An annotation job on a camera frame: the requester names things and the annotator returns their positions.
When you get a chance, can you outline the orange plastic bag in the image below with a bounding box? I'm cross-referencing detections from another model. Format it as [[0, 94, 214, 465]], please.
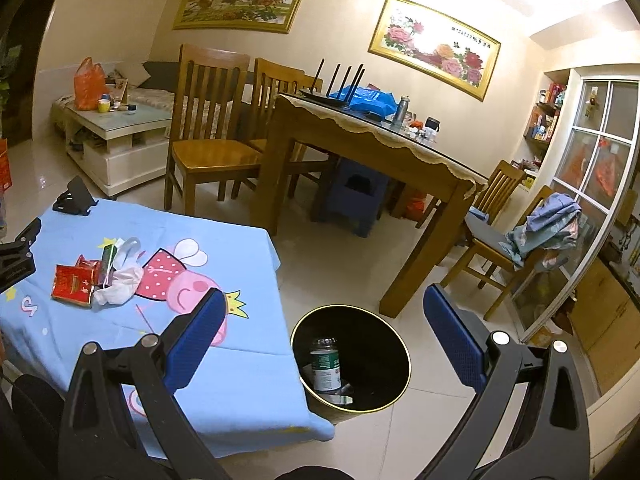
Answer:
[[74, 56, 110, 111]]

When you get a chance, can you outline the blue plastic bag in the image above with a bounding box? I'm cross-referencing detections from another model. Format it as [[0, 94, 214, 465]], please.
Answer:
[[328, 85, 396, 120]]

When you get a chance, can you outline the dark sofa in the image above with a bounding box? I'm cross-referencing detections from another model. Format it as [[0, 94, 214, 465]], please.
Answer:
[[51, 61, 261, 141]]

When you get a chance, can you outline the framed horse painting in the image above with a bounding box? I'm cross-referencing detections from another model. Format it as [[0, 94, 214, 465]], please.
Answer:
[[172, 0, 311, 35]]

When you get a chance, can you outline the blue plastic stool stack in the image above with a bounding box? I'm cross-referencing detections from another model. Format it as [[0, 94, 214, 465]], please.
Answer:
[[310, 157, 390, 238]]

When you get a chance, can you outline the white framed glass door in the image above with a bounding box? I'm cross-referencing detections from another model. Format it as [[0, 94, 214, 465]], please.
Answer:
[[510, 77, 640, 346]]

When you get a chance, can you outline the black phone stand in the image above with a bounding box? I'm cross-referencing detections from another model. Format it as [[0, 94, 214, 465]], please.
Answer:
[[51, 176, 99, 217]]

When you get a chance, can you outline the pile of clothes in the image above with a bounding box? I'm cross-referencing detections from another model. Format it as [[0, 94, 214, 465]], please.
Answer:
[[500, 192, 590, 268]]

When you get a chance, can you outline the person's dark trouser leg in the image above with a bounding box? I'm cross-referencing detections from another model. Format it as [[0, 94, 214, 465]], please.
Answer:
[[274, 465, 341, 480]]

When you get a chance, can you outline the wooden dining table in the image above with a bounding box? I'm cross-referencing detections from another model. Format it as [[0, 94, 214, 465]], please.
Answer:
[[264, 92, 490, 318]]

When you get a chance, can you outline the grey seat cushion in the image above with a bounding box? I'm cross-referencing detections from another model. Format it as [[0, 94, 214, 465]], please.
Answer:
[[465, 217, 516, 253]]

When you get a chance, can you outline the blue cartoon pig tablecloth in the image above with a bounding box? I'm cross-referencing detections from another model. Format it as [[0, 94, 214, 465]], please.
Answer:
[[0, 199, 335, 461]]

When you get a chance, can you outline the black router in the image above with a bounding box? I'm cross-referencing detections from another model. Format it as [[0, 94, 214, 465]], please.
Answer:
[[298, 58, 366, 111]]

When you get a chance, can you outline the orange bag under table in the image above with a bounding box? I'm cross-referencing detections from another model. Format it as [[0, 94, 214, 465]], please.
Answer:
[[400, 190, 431, 223]]

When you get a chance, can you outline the wooden chair with clothes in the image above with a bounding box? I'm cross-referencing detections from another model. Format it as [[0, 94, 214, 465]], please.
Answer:
[[440, 185, 556, 321]]

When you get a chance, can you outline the framed flower painting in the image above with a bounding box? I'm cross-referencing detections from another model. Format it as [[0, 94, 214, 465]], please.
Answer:
[[368, 0, 502, 102]]

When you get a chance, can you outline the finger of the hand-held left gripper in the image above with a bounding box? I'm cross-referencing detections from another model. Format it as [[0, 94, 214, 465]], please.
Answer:
[[0, 216, 43, 293]]

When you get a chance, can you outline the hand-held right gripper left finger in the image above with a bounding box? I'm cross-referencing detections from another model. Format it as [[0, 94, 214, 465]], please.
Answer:
[[59, 290, 231, 480]]

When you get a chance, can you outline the white coffee table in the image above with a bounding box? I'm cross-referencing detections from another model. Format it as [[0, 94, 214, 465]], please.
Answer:
[[64, 105, 173, 198]]

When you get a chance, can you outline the red gift box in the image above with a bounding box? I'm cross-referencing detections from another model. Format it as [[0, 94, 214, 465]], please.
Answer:
[[0, 140, 13, 193]]

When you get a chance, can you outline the beige sofa cushion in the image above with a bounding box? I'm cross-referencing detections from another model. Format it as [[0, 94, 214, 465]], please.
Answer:
[[116, 62, 151, 92]]

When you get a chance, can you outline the beige lace table cover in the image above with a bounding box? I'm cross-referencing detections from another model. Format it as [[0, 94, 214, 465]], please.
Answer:
[[274, 92, 490, 198]]

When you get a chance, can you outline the black trash bin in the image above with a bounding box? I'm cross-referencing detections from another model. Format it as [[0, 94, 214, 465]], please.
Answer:
[[290, 304, 412, 426]]

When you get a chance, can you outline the red cigarette packet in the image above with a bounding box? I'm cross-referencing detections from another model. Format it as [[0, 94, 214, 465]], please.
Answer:
[[51, 263, 97, 309]]

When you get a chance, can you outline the wooden dining chair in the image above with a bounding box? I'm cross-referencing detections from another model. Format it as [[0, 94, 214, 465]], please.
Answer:
[[231, 57, 341, 201], [416, 160, 526, 231], [164, 43, 266, 218]]

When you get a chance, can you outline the white tissue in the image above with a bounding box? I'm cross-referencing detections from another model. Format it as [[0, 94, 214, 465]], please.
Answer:
[[92, 265, 146, 307]]

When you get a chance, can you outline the clear plastic bottle green label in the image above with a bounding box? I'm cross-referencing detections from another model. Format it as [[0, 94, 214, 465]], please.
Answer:
[[309, 337, 342, 393]]

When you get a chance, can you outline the wall shelf with items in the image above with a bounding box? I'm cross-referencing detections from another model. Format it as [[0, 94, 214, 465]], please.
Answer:
[[522, 70, 571, 171]]

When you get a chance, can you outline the green small packet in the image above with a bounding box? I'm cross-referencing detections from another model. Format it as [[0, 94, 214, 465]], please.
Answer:
[[100, 246, 118, 286]]

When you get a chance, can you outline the metal water bottle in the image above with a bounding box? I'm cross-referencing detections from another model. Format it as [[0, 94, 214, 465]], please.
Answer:
[[391, 95, 411, 128]]

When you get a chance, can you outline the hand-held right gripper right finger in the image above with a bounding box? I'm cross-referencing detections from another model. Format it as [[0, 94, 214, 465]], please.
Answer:
[[422, 282, 591, 480]]

